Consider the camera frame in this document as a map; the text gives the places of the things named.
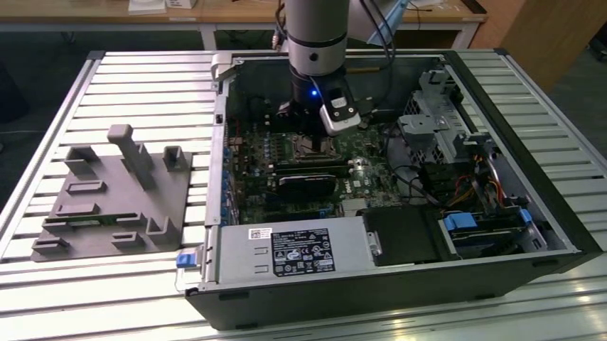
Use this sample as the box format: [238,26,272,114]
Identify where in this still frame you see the metal socket cover frame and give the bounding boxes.
[296,139,342,158]

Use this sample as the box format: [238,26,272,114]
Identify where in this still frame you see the CPU socket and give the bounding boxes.
[292,136,344,160]

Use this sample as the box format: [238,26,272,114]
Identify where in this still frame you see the black RAM slot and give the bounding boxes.
[278,168,355,175]
[274,159,356,166]
[275,163,356,171]

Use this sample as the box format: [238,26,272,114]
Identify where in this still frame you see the black plastic bay cover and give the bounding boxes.
[363,208,447,267]

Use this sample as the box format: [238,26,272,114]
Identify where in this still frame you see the grey metal drive cage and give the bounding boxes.
[396,69,478,164]

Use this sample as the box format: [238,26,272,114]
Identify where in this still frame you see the green motherboard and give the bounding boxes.
[226,122,414,228]

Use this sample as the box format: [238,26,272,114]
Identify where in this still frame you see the small silver chipset heatsink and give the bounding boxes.
[340,198,370,216]

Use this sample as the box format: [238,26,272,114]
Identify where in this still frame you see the grey power supply unit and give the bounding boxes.
[203,217,380,285]

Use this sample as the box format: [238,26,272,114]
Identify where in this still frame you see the hard disk in blue carrier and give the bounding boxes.
[438,210,537,255]

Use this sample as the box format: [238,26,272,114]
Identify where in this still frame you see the wooden desk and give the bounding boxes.
[0,0,490,50]

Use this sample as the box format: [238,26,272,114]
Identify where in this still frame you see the grey parts rack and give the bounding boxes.
[28,124,195,263]

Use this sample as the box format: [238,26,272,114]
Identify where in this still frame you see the wooden cabinet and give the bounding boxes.
[474,0,607,94]

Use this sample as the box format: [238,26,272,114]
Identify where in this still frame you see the blue plastic clip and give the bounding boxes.
[174,248,200,270]

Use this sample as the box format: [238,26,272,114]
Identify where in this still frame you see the green RAM stick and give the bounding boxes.
[44,215,143,228]

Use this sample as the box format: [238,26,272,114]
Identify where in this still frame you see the grey black PC case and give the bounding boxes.
[182,48,605,330]

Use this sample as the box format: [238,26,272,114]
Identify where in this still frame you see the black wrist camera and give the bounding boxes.
[276,100,304,120]

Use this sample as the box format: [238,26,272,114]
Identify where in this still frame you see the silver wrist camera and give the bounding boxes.
[318,87,364,138]

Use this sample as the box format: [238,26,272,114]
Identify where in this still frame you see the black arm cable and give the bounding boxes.
[358,0,399,114]

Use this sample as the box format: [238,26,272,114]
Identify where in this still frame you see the orange yellow power wires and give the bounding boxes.
[448,179,505,207]

